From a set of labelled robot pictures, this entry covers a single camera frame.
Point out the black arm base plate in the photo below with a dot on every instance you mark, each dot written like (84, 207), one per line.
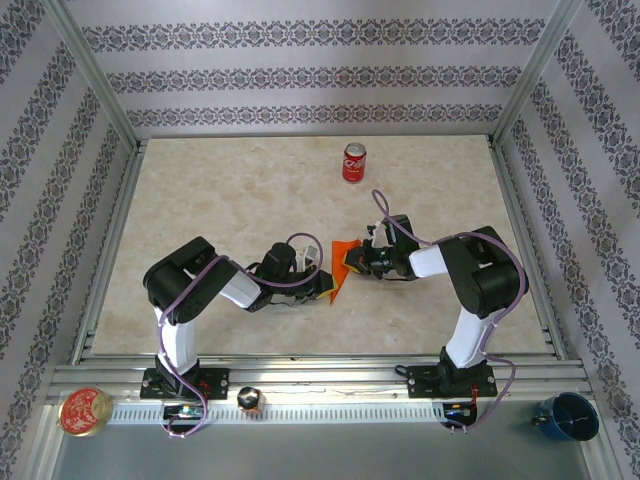
(217, 382)
(422, 382)

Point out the red soda can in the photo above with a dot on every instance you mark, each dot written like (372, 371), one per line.
(355, 165)

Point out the aluminium mounting rail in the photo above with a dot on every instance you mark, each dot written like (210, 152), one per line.
(325, 375)

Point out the orange cloth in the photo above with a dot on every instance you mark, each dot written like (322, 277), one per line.
(339, 275)

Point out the round red gold tin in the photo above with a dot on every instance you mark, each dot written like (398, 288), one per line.
(84, 412)

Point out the aluminium frame post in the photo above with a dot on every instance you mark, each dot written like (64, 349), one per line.
(537, 70)
(95, 75)

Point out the small green circuit board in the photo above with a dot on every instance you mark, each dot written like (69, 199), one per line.
(185, 411)
(457, 411)

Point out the blue enamel mug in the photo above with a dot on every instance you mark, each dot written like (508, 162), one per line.
(567, 417)

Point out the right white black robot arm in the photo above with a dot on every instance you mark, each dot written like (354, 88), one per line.
(425, 262)

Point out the aluminium side rail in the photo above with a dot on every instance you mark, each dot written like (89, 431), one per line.
(506, 180)
(107, 260)

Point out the small black round knob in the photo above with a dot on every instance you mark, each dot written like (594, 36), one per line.
(248, 398)

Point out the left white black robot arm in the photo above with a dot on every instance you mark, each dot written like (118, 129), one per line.
(240, 290)

